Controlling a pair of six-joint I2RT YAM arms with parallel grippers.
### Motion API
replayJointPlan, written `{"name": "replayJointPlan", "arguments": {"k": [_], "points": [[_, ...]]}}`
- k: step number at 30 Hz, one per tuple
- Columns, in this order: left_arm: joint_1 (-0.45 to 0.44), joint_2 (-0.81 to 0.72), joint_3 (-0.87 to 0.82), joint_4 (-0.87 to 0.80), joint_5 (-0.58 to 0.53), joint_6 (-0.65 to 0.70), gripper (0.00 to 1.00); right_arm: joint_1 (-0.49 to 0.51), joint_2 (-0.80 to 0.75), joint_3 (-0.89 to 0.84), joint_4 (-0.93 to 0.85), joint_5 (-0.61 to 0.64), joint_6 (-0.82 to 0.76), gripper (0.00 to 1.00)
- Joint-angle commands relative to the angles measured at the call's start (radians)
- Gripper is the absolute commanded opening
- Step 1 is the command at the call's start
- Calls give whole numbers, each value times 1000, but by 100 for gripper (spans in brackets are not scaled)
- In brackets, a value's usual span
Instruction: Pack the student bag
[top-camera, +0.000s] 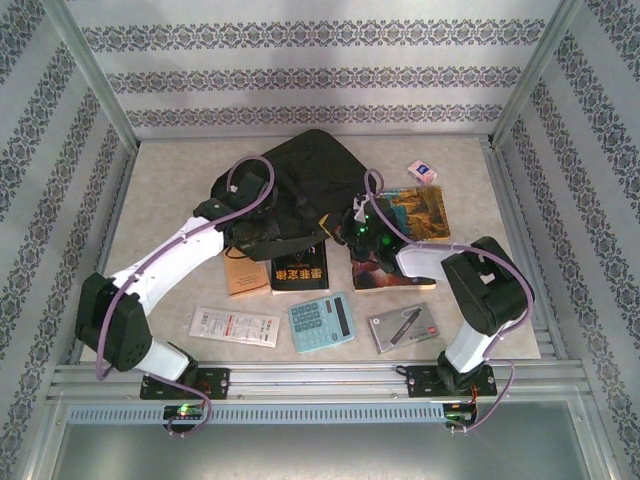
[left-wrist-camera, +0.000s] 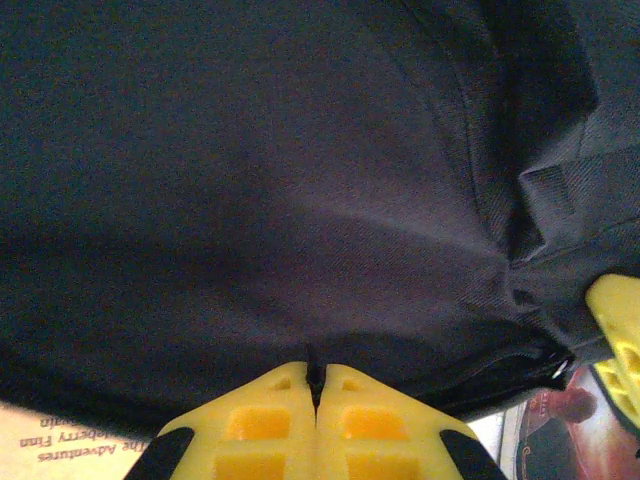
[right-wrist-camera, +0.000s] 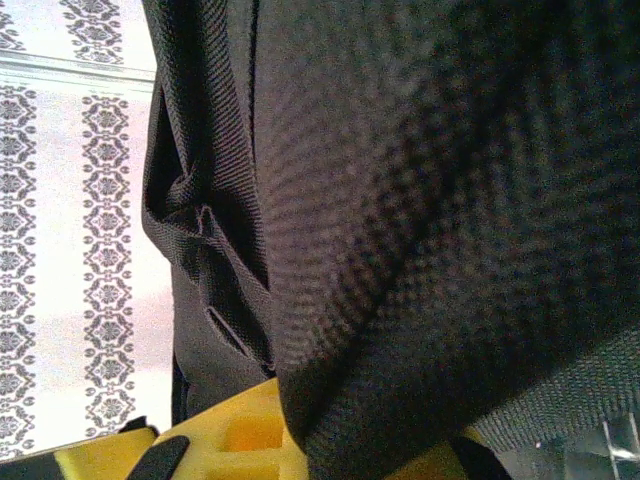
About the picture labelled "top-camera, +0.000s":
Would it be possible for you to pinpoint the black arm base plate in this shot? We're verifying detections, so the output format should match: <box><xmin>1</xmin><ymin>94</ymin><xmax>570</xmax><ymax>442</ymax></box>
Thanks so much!
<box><xmin>139</xmin><ymin>367</ymin><xmax>232</xmax><ymax>401</ymax></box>
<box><xmin>405</xmin><ymin>363</ymin><xmax>497</xmax><ymax>400</ymax></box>

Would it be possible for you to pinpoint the dark Three Days book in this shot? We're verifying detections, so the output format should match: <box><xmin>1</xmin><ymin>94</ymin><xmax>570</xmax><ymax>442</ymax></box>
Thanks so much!
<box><xmin>349</xmin><ymin>244</ymin><xmax>437</xmax><ymax>293</ymax></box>

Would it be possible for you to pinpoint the long aluminium mounting rail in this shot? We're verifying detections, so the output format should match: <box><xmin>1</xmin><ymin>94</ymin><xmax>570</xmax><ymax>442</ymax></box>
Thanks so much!
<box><xmin>47</xmin><ymin>362</ymin><xmax>586</xmax><ymax>402</ymax></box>

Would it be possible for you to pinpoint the controller board with LED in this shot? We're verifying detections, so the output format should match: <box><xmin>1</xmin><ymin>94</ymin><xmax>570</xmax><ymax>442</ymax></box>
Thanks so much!
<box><xmin>443</xmin><ymin>402</ymin><xmax>479</xmax><ymax>425</ymax></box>
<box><xmin>163</xmin><ymin>403</ymin><xmax>206</xmax><ymax>422</ymax></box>

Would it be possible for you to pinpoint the grey pen box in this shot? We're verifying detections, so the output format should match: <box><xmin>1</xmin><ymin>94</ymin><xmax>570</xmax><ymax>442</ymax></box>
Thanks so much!
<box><xmin>367</xmin><ymin>301</ymin><xmax>445</xmax><ymax>355</ymax></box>

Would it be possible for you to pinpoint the grey slotted cable tray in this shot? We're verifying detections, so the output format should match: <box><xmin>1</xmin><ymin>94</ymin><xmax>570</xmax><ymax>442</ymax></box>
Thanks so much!
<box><xmin>67</xmin><ymin>402</ymin><xmax>446</xmax><ymax>425</ymax></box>

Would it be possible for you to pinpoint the white plastic stationery packet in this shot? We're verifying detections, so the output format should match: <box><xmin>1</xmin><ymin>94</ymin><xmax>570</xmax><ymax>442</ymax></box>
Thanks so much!
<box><xmin>191</xmin><ymin>306</ymin><xmax>284</xmax><ymax>349</ymax></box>

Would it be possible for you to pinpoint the blue orange landscape book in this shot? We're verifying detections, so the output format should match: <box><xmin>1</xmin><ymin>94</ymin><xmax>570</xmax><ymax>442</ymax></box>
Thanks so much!
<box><xmin>372</xmin><ymin>184</ymin><xmax>453</xmax><ymax>244</ymax></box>

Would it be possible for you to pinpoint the brown kraft notebook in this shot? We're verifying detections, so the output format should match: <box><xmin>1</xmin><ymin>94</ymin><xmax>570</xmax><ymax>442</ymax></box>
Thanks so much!
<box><xmin>223</xmin><ymin>247</ymin><xmax>274</xmax><ymax>300</ymax></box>

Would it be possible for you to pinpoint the pink eraser box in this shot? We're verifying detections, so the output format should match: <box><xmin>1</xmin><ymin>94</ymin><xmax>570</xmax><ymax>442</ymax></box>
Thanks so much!
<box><xmin>407</xmin><ymin>159</ymin><xmax>437</xmax><ymax>185</ymax></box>

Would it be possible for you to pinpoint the grey metal sheet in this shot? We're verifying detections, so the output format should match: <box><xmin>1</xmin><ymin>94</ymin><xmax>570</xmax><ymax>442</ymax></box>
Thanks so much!
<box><xmin>49</xmin><ymin>423</ymin><xmax>609</xmax><ymax>480</ymax></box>

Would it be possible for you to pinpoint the aluminium frame post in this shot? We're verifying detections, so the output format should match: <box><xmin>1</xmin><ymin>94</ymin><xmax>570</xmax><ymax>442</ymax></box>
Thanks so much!
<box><xmin>38</xmin><ymin>0</ymin><xmax>141</xmax><ymax>151</ymax></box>
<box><xmin>489</xmin><ymin>0</ymin><xmax>586</xmax><ymax>150</ymax></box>

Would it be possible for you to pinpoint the aluminium side rail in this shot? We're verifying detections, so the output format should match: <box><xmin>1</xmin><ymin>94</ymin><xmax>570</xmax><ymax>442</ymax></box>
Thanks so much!
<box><xmin>482</xmin><ymin>139</ymin><xmax>571</xmax><ymax>362</ymax></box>
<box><xmin>67</xmin><ymin>144</ymin><xmax>139</xmax><ymax>365</ymax></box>

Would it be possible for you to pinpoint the black backpack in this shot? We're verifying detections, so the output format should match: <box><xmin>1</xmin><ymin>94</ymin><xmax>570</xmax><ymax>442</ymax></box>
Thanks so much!
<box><xmin>209</xmin><ymin>128</ymin><xmax>382</xmax><ymax>262</ymax></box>

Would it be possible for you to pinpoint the light blue calculator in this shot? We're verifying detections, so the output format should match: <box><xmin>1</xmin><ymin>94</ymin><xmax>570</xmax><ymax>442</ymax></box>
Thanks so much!
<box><xmin>288</xmin><ymin>292</ymin><xmax>357</xmax><ymax>354</ymax></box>

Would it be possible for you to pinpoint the black book orange title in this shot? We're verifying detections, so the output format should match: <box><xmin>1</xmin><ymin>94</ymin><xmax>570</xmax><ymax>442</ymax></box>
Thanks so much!
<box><xmin>269</xmin><ymin>242</ymin><xmax>331</xmax><ymax>296</ymax></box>

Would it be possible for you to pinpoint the purple cable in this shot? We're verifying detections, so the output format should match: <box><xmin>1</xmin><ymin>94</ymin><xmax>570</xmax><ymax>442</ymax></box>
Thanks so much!
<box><xmin>94</xmin><ymin>154</ymin><xmax>276</xmax><ymax>440</ymax></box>
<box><xmin>363</xmin><ymin>168</ymin><xmax>534</xmax><ymax>435</ymax></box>

